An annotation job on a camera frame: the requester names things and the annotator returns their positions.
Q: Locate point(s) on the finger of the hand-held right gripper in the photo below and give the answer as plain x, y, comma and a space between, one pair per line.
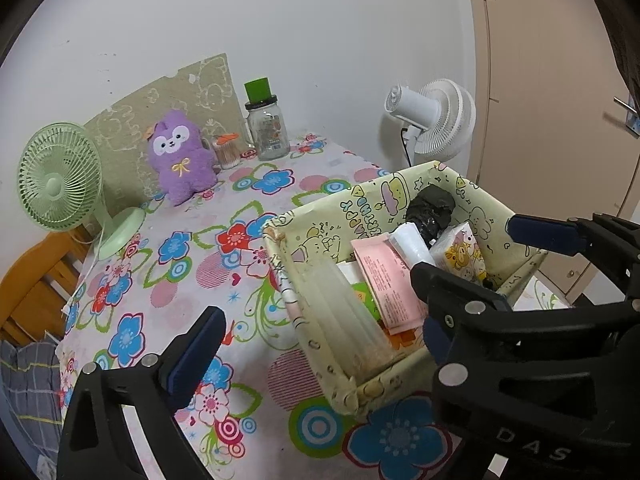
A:
440, 285
545, 234

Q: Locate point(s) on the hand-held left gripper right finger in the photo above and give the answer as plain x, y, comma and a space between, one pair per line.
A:
434, 342

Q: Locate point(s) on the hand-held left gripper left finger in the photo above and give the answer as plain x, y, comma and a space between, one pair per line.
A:
195, 355

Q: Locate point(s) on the cartoon print tissue packet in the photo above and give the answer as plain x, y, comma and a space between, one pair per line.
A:
457, 255

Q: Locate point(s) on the white tube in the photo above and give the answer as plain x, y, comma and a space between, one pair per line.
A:
412, 245

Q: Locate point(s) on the pink packet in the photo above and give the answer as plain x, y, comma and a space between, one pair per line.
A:
390, 285

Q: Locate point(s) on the black plastic bag roll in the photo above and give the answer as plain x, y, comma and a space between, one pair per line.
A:
432, 210

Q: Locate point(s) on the green tissue packet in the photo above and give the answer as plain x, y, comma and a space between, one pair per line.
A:
362, 297

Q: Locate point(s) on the clear plastic packet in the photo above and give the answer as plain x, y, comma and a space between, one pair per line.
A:
345, 310

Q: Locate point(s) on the yellow cartoon print box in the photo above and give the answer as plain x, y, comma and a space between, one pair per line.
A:
370, 195

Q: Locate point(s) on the floral tablecloth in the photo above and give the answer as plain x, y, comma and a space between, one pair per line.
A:
200, 240

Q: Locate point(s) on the beige door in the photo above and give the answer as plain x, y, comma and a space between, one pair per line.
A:
540, 85

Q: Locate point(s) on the white standing fan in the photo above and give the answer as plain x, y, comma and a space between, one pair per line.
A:
445, 120

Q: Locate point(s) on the grey plaid pillow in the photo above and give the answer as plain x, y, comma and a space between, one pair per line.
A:
30, 380

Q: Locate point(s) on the wooden bed headboard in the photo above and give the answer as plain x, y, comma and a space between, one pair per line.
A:
35, 280

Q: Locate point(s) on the purple plush toy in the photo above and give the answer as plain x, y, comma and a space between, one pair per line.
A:
180, 170

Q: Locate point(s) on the cotton swab container orange lid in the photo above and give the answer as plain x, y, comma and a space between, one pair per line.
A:
227, 155

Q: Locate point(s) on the dark cloth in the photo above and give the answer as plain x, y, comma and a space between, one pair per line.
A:
620, 30

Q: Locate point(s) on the green desk fan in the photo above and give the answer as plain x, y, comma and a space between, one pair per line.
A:
55, 185

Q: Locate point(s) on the glass jar mug green lid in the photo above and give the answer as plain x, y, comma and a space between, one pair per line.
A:
270, 130

